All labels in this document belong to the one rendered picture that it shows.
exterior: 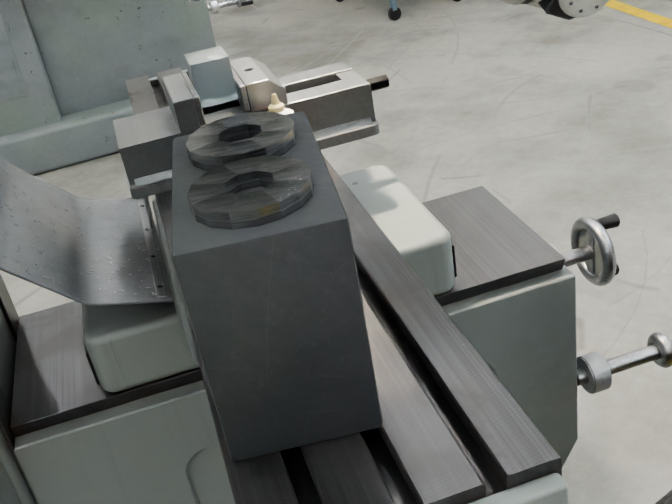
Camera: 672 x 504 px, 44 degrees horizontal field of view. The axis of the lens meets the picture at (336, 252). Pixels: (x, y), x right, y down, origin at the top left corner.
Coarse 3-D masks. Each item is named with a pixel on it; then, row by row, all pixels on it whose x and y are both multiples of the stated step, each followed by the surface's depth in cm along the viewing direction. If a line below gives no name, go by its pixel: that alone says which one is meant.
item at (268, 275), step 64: (256, 128) 69; (192, 192) 60; (256, 192) 58; (320, 192) 59; (192, 256) 55; (256, 256) 56; (320, 256) 56; (192, 320) 57; (256, 320) 58; (320, 320) 59; (256, 384) 61; (320, 384) 62; (256, 448) 64
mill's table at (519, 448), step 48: (144, 96) 146; (384, 240) 90; (384, 288) 82; (192, 336) 80; (384, 336) 75; (432, 336) 74; (384, 384) 69; (432, 384) 72; (480, 384) 67; (384, 432) 64; (432, 432) 64; (480, 432) 63; (528, 432) 62; (240, 480) 62; (288, 480) 62; (336, 480) 61; (384, 480) 63; (432, 480) 59; (480, 480) 59; (528, 480) 60
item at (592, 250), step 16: (576, 224) 137; (592, 224) 133; (608, 224) 134; (576, 240) 140; (592, 240) 135; (608, 240) 131; (576, 256) 135; (592, 256) 136; (608, 256) 131; (592, 272) 138; (608, 272) 132
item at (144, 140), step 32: (192, 96) 107; (288, 96) 113; (320, 96) 112; (352, 96) 113; (128, 128) 113; (160, 128) 111; (192, 128) 108; (320, 128) 114; (352, 128) 115; (128, 160) 108; (160, 160) 109; (160, 192) 110
